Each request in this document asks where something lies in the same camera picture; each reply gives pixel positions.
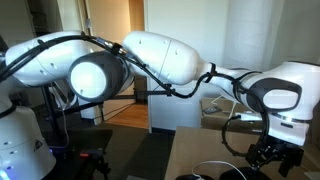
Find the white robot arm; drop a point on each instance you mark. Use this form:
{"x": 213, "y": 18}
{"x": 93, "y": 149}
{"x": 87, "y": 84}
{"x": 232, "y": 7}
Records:
{"x": 97, "y": 70}

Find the cardboard box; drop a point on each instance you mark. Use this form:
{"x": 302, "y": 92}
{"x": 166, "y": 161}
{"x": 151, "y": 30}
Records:
{"x": 217, "y": 120}

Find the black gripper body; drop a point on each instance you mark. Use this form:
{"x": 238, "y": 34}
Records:
{"x": 271, "y": 149}

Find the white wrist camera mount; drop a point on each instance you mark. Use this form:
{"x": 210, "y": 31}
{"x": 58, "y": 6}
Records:
{"x": 249, "y": 116}

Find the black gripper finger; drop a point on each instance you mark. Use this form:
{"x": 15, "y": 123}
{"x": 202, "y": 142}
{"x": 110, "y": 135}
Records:
{"x": 284, "y": 168}

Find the white floor lamp shade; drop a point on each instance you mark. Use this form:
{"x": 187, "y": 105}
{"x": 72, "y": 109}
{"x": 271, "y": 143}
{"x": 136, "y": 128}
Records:
{"x": 247, "y": 31}

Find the black phone on box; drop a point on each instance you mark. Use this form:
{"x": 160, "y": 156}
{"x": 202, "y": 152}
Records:
{"x": 211, "y": 110}

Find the black portable bag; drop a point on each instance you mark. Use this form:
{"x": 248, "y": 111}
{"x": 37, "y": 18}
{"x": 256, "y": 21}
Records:
{"x": 244, "y": 173}

